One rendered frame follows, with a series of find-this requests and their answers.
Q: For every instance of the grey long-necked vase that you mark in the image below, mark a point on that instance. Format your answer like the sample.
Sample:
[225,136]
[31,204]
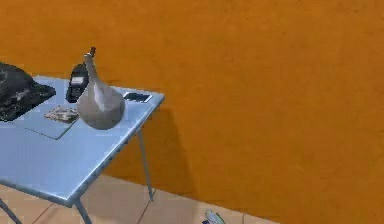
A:
[100,106]

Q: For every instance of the black alarm clock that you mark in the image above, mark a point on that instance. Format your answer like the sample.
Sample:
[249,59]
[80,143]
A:
[76,85]

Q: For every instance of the black smartphone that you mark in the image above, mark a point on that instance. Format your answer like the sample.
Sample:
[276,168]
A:
[137,97]

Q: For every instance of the small white green object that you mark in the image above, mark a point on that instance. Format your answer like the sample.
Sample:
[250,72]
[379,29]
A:
[212,218]

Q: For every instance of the small beige patterned object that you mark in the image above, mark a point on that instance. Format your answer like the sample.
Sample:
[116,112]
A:
[61,114]

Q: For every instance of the light blue metal table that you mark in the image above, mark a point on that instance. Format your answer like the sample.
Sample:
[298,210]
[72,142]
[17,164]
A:
[66,160]

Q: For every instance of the grey flat mat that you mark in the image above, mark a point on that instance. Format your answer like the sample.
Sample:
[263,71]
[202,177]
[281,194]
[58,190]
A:
[43,125]

